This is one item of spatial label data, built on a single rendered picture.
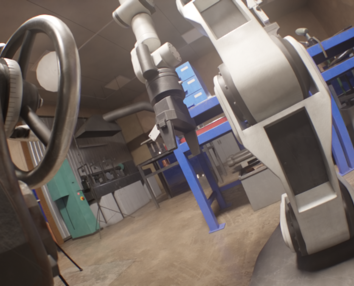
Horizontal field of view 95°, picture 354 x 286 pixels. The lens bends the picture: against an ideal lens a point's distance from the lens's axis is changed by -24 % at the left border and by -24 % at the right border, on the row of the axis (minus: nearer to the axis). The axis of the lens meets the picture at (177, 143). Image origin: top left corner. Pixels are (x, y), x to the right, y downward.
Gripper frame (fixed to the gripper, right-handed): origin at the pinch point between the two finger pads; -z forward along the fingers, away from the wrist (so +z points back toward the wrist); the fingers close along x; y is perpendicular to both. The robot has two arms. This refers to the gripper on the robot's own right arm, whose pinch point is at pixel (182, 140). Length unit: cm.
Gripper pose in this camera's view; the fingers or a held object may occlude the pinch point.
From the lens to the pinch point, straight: 48.0
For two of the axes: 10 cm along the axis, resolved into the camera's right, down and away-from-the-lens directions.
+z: -2.9, -9.0, 3.2
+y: 8.0, -4.1, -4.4
